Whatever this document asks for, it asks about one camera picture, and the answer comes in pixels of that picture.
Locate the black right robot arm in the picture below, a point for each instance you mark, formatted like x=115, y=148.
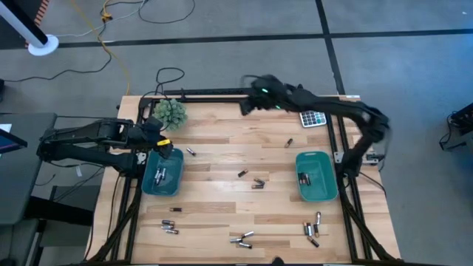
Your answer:
x=332, y=107

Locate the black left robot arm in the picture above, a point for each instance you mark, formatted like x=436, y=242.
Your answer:
x=92, y=129

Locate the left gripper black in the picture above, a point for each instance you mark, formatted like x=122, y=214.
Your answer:
x=157, y=137

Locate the blue-teal plastic bin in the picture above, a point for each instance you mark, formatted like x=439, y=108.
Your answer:
x=164, y=190

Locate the dark grey desk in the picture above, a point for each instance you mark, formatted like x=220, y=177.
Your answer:
x=26, y=177

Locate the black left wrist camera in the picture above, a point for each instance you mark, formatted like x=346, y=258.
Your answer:
x=154, y=125

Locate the artificial succulent in patterned pot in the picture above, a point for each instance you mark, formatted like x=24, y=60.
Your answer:
x=170, y=114

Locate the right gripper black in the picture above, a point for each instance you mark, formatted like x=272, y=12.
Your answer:
x=268, y=96

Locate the computer monitor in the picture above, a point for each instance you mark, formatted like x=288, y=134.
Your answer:
x=11, y=142

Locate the grey metal base plate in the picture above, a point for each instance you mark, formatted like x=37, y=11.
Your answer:
x=338, y=157
x=141, y=158

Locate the green-teal plastic bin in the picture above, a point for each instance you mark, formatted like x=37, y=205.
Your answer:
x=321, y=188

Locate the white desk calculator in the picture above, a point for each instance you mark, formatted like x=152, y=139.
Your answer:
x=313, y=119

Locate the white pole with round base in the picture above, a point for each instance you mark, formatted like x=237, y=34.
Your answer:
x=43, y=46

